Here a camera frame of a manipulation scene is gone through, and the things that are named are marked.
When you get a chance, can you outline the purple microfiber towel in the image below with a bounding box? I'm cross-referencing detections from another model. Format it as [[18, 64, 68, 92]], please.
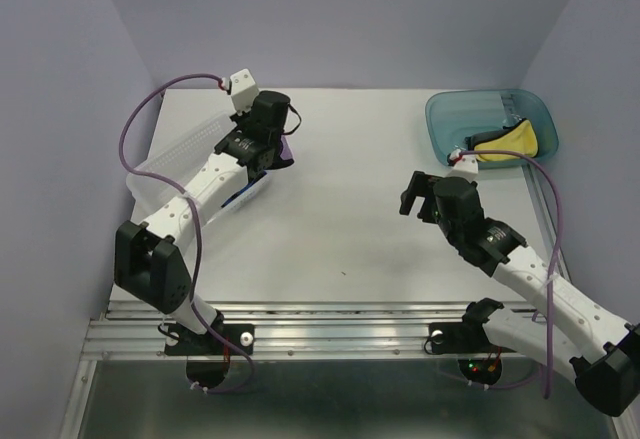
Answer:
[[270, 135, 295, 170]]

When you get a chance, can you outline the blue microfiber towel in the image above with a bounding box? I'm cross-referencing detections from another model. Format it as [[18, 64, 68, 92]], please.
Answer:
[[222, 180, 267, 210]]

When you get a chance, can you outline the yellow and black towel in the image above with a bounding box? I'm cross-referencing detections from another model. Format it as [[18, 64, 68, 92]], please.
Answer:
[[465, 118, 539, 162]]

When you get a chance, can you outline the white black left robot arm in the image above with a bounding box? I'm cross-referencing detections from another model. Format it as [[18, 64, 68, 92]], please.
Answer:
[[114, 90, 292, 353]]

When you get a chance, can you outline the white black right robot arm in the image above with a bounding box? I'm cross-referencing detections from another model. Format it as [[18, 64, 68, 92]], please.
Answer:
[[399, 171, 639, 417]]

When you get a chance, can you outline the teal translucent plastic bin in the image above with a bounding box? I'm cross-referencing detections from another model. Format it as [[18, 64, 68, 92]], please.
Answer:
[[425, 89, 559, 165]]

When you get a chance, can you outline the white perforated plastic basket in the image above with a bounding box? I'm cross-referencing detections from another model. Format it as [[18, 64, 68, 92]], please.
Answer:
[[125, 108, 274, 225]]

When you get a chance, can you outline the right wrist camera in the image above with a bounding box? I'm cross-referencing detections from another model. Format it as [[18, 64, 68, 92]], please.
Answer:
[[447, 149, 479, 182]]

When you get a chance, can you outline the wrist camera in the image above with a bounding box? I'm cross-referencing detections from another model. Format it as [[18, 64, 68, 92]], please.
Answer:
[[447, 149, 479, 182], [228, 69, 260, 113]]

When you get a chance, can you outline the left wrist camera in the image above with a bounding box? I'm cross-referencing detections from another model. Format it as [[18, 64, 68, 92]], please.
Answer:
[[228, 69, 260, 113]]

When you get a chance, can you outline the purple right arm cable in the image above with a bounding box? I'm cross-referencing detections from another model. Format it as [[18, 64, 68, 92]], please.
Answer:
[[449, 146, 569, 400]]

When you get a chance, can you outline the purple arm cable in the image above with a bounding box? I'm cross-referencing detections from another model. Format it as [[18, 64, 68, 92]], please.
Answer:
[[449, 146, 569, 400], [119, 73, 254, 395]]

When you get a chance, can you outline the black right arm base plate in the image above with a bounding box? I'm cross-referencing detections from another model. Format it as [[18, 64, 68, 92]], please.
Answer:
[[421, 321, 516, 355]]

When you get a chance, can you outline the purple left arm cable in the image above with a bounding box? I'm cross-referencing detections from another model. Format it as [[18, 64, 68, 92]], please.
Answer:
[[119, 73, 254, 395]]

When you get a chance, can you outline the aluminium mounting rail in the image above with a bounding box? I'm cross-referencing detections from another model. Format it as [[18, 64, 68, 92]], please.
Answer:
[[79, 301, 616, 360]]

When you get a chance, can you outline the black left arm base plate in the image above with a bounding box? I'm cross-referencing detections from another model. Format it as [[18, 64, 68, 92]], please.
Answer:
[[158, 323, 255, 356]]

